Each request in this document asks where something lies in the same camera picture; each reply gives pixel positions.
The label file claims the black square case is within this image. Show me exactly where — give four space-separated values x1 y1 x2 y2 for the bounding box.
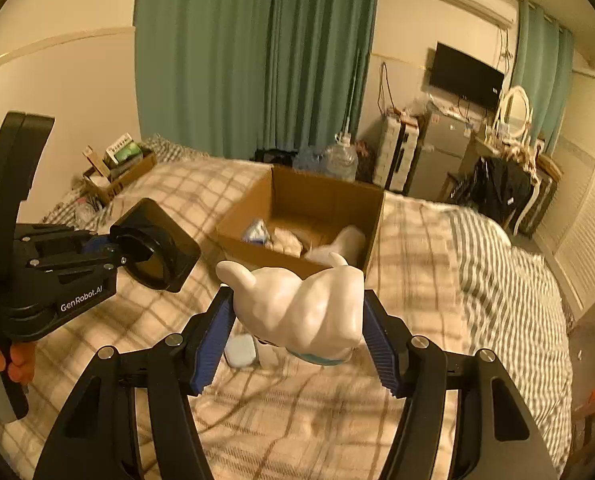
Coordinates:
109 198 201 292

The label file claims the white rabbit figurine bottle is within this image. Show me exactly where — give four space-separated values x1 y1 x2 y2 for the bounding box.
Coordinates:
216 252 365 365

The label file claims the blue tissue pack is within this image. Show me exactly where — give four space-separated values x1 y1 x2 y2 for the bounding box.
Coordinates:
241 218 270 246

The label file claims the white mesh sock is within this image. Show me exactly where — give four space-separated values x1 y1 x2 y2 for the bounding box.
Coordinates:
304 226 367 266

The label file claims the cream lace scrunchie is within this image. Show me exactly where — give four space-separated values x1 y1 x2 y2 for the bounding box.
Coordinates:
270 228 304 258

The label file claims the white cylindrical tube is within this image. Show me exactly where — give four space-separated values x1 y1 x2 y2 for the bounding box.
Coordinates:
254 339 279 370

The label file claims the left hand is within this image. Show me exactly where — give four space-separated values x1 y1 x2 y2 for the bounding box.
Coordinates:
0 341 36 386

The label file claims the bedside cardboard box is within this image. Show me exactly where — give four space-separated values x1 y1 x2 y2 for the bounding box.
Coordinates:
83 148 158 206

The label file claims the green checkered bedsheet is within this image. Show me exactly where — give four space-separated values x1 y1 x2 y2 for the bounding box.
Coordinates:
31 157 573 479

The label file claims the green white book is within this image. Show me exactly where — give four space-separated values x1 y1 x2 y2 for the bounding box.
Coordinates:
104 133 142 168

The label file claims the small white container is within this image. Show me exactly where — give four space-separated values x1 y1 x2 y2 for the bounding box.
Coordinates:
224 334 258 370

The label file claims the beige plaid blanket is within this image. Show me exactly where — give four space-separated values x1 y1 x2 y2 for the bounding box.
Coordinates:
0 158 470 479

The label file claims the white louvered wardrobe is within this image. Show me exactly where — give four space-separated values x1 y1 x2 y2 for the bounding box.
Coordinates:
536 68 595 322

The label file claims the black jacket on chair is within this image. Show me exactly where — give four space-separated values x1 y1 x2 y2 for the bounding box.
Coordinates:
450 157 534 230

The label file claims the brown cardboard box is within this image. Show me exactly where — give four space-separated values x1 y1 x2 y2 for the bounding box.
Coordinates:
216 166 383 278

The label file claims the large green curtain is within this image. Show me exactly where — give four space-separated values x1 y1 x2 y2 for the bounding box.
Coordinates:
134 0 377 159

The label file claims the silver mini fridge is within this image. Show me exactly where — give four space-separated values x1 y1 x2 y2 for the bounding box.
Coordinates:
406 112 472 202

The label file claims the white suitcase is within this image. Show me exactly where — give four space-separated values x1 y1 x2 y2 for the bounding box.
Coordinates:
372 115 419 193

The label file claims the large clear water jug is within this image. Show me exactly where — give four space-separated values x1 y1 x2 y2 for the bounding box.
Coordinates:
323 132 358 182

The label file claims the white oval vanity mirror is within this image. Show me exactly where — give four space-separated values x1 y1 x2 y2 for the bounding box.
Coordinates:
493 86 533 144

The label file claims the small green curtain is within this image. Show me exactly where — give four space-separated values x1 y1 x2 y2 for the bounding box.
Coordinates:
511 0 574 154

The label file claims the black wall television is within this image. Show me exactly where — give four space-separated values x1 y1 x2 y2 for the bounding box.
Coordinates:
429 42 505 112

